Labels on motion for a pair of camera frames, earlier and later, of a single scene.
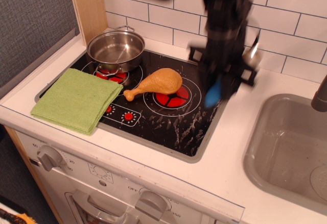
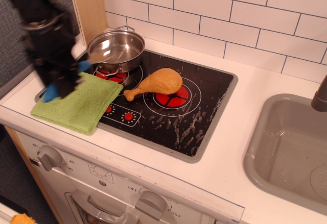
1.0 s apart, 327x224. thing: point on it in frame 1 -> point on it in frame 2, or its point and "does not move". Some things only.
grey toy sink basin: [285, 149] does not move
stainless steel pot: [120, 49] does not move
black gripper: [224, 49] -> [51, 31]
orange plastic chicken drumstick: [162, 81] does not move
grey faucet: [319, 101] does not move
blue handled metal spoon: [214, 94] -> [52, 91]
